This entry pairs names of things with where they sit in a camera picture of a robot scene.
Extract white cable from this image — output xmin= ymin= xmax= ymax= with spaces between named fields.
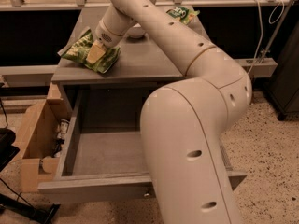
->
xmin=246 ymin=0 xmax=264 ymax=77

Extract grey open top drawer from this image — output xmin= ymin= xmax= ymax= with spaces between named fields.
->
xmin=37 ymin=89 xmax=248 ymax=204

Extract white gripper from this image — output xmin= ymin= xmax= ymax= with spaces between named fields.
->
xmin=86 ymin=5 xmax=136 ymax=64

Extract grey wooden cabinet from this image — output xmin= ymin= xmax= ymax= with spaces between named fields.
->
xmin=51 ymin=5 xmax=230 ymax=110

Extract cardboard box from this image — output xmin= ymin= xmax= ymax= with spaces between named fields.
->
xmin=15 ymin=83 xmax=71 ymax=192

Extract black stand base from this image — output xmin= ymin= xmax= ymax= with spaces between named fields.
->
xmin=0 ymin=194 xmax=60 ymax=224

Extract white ceramic bowl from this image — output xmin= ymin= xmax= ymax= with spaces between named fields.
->
xmin=127 ymin=24 xmax=146 ymax=39

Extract grey metal rail frame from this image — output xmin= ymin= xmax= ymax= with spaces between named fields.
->
xmin=0 ymin=0 xmax=299 ymax=89

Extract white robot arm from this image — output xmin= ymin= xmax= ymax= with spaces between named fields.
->
xmin=95 ymin=0 xmax=252 ymax=224

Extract green jalapeno chip bag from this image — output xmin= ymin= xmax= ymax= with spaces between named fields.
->
xmin=58 ymin=27 xmax=121 ymax=74

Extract items inside cardboard box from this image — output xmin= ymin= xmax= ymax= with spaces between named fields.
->
xmin=52 ymin=119 xmax=69 ymax=158

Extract black device on left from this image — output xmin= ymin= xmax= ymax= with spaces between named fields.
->
xmin=0 ymin=128 xmax=20 ymax=172

